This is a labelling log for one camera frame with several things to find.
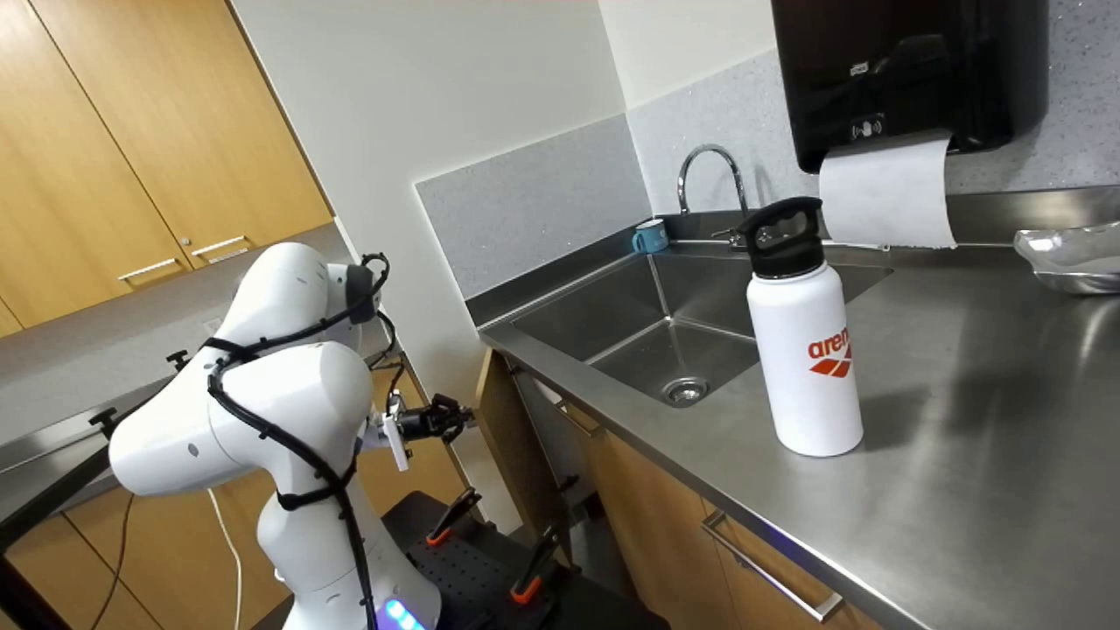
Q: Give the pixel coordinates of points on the wooden under-sink cabinet door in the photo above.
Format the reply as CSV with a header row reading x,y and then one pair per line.
x,y
642,525

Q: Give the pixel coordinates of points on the chrome curved faucet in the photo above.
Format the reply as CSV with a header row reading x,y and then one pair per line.
x,y
707,151

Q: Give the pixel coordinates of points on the white paper towel sheet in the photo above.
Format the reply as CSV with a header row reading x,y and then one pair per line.
x,y
888,199

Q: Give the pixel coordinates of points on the black metal frame bar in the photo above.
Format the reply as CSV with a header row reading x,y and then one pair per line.
x,y
46,490

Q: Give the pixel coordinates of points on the shiny silver metal dish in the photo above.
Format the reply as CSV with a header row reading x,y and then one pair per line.
x,y
1074,265

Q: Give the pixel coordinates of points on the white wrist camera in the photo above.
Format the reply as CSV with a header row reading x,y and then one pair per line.
x,y
398,449

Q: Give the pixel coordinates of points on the wooden end base cabinet door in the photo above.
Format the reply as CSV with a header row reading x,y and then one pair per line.
x,y
491,409

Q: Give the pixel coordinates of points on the small blue sink cup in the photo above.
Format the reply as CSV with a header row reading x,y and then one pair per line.
x,y
648,241

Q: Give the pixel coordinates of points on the stainless steel sink basin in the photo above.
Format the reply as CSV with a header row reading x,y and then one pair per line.
x,y
633,308

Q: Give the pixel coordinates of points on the black paper towel dispenser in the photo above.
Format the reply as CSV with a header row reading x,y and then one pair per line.
x,y
897,73

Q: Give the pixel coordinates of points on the wooden side base cabinet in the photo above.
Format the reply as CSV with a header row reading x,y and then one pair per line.
x,y
164,561

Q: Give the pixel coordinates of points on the white bottle with orange logo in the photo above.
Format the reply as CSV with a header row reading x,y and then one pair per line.
x,y
806,398

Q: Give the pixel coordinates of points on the round metal sink drain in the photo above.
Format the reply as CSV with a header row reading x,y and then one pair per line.
x,y
685,390

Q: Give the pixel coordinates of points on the tall wooden wall cabinet door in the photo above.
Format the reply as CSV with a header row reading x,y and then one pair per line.
x,y
175,82
59,176

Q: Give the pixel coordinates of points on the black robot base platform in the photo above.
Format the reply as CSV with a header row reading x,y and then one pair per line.
x,y
477,591

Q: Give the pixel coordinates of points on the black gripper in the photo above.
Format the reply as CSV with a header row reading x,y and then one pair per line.
x,y
428,418

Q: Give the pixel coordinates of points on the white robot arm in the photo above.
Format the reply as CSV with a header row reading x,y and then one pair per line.
x,y
281,398

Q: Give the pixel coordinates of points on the black and orange clamp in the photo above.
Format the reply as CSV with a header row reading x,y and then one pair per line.
x,y
540,565
453,521

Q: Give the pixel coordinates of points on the wooden wide base cabinet door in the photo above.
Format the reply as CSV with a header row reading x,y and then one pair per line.
x,y
748,601

